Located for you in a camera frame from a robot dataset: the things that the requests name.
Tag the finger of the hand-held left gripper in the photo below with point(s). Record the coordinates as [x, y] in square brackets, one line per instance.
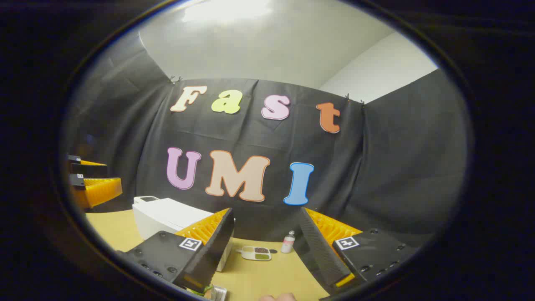
[98, 190]
[90, 169]

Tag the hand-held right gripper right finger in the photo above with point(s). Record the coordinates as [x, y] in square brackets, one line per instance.
[313, 246]

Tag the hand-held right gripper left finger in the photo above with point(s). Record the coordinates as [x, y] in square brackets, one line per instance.
[217, 246]

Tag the white microwave oven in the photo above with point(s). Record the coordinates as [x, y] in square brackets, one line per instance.
[167, 217]

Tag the small pink label bottle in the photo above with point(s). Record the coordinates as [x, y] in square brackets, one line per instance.
[287, 244]

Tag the white divided sauce dish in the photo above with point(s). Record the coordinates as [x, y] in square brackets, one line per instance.
[256, 253]

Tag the white slotted tray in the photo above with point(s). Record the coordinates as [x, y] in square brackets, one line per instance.
[219, 293]

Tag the white toaster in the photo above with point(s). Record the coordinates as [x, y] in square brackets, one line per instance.
[145, 199]

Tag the black backdrop cloth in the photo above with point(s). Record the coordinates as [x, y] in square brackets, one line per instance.
[376, 167]

